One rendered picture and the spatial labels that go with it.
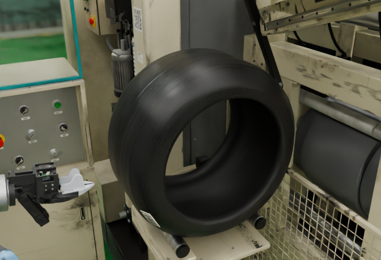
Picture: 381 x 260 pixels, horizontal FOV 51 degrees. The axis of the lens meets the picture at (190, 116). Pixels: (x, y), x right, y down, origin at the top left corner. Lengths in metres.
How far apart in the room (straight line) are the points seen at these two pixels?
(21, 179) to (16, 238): 0.77
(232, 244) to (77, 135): 0.75
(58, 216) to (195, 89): 0.98
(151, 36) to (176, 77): 0.32
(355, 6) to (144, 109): 0.60
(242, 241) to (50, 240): 0.83
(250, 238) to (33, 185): 0.75
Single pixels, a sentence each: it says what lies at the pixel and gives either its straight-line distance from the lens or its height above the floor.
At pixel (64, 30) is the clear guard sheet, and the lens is 1.55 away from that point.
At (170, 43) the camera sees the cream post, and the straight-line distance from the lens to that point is 1.37.
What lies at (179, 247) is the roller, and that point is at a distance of 1.25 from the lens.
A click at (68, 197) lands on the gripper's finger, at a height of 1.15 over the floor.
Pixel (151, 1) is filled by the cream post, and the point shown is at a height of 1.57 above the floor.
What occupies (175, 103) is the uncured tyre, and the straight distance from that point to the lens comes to 1.01.
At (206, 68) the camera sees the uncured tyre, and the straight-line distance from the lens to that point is 1.06.
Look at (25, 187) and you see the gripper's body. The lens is 1.10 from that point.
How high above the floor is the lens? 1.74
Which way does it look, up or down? 23 degrees down
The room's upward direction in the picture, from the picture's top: 1 degrees counter-clockwise
